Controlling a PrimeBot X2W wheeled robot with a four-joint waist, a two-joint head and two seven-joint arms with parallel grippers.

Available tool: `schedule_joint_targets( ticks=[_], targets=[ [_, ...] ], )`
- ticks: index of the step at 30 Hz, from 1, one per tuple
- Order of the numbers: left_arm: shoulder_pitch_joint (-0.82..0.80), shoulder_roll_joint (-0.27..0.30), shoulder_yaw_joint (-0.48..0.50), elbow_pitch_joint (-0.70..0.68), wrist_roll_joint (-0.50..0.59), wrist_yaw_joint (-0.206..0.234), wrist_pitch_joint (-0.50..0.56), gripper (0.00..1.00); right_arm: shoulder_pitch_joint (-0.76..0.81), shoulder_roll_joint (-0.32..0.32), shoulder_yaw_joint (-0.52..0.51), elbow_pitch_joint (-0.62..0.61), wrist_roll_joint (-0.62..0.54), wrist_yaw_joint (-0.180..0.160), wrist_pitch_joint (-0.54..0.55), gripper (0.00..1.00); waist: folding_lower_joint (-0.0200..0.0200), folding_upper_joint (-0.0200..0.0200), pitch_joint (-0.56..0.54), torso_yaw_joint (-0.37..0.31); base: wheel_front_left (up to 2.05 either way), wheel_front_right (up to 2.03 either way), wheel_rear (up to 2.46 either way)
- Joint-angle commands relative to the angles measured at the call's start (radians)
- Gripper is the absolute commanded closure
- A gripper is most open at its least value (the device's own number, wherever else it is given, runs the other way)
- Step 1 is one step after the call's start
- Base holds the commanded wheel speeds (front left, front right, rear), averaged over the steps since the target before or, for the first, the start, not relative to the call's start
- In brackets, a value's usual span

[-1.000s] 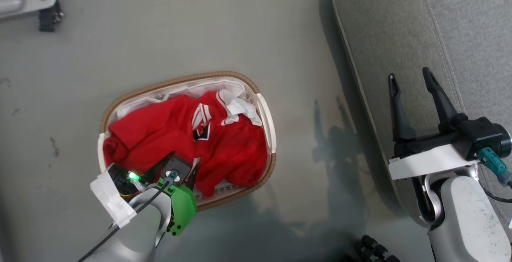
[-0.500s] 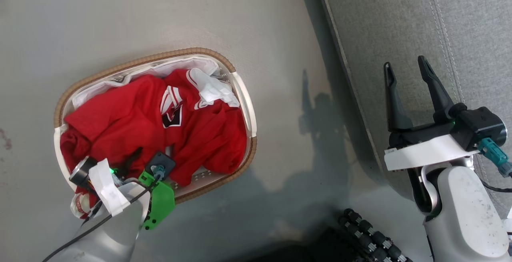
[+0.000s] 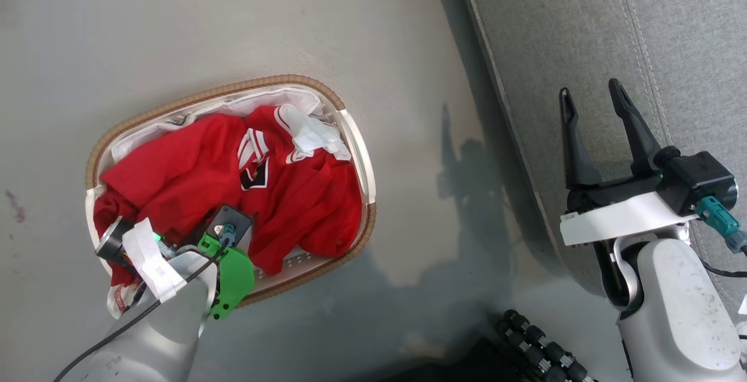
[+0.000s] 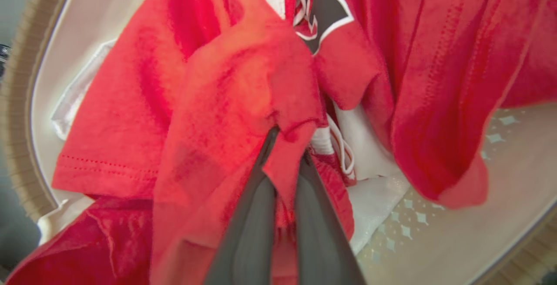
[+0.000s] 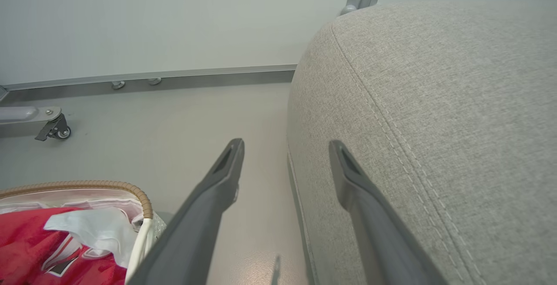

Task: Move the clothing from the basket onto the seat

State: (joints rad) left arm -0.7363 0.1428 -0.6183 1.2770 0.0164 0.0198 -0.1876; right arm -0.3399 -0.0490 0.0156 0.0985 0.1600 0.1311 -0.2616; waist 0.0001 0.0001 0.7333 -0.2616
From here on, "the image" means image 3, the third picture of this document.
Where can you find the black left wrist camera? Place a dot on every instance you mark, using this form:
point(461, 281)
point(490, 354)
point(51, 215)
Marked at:
point(238, 217)

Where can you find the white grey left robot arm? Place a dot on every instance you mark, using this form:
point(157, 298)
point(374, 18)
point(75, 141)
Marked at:
point(157, 341)

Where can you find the white fabric basket liner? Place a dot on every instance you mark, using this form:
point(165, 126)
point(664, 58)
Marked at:
point(257, 98)

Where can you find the white tape wrap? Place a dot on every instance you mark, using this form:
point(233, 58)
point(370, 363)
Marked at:
point(153, 262)

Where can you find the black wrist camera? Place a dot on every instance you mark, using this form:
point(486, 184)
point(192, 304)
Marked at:
point(238, 217)
point(697, 178)

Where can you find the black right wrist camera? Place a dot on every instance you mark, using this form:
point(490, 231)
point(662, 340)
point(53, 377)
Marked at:
point(697, 178)

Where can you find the red shirt with white trim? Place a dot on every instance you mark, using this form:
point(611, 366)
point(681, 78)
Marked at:
point(192, 166)

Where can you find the white basket with woven rim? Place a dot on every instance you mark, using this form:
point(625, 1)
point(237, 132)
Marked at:
point(357, 154)

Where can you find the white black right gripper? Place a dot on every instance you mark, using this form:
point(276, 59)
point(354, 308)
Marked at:
point(618, 218)

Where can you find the grey fabric sofa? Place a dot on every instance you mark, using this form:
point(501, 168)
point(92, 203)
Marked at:
point(583, 38)

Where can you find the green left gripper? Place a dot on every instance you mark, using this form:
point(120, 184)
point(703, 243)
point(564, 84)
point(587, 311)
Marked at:
point(236, 280)

